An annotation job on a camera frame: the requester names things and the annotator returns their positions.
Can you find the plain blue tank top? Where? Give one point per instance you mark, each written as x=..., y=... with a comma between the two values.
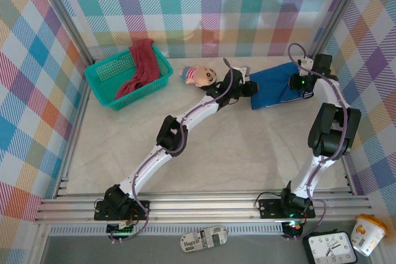
x=272, y=84

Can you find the dark red tank top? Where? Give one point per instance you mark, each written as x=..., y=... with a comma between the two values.
x=145, y=63

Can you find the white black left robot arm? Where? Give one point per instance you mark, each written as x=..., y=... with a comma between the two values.
x=154, y=162

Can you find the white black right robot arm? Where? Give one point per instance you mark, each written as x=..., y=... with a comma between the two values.
x=328, y=131

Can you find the plush boy doll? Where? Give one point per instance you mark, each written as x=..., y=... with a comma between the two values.
x=201, y=75

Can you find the teal plastic basket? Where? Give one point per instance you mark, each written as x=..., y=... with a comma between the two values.
x=105, y=70

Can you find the newspaper print pencil case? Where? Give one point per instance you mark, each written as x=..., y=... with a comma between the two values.
x=204, y=239

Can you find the white cup with yellow lid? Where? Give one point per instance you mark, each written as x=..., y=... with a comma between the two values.
x=368, y=236

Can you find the black square alarm clock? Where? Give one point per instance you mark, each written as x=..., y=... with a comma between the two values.
x=329, y=248

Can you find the aluminium frame post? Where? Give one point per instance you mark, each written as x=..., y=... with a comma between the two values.
x=338, y=13
x=62, y=13

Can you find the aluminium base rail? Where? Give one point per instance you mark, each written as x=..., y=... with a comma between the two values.
x=201, y=208

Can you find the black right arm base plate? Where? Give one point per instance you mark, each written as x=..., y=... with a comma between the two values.
x=269, y=208

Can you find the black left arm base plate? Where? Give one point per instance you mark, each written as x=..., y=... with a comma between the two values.
x=142, y=211

